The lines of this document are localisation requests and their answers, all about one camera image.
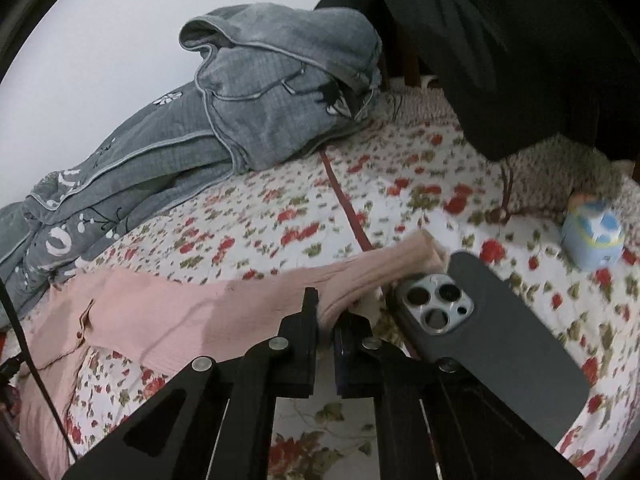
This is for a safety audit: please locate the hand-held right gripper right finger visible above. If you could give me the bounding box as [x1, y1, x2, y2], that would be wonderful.
[335, 312, 586, 480]

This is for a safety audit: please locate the black jacket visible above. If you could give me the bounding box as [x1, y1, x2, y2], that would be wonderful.
[314, 0, 640, 163]

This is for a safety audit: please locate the dark remote control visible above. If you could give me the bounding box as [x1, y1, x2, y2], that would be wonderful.
[392, 251, 592, 447]

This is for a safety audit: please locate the wooden chair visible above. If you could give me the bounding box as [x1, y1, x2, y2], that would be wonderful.
[385, 20, 442, 90]

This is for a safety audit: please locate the floral bed sheet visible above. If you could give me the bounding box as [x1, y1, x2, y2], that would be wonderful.
[0, 92, 640, 480]

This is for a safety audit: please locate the black cable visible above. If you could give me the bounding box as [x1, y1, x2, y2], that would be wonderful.
[0, 280, 80, 462]

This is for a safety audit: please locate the grey patterned quilt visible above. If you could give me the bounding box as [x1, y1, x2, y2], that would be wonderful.
[0, 4, 383, 331]

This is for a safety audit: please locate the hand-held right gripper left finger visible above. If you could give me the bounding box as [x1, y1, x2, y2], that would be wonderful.
[62, 287, 320, 480]

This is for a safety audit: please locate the dark red strap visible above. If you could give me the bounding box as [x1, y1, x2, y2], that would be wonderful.
[319, 149, 377, 255]

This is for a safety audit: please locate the pink knit garment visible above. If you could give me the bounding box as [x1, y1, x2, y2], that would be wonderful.
[15, 230, 448, 468]

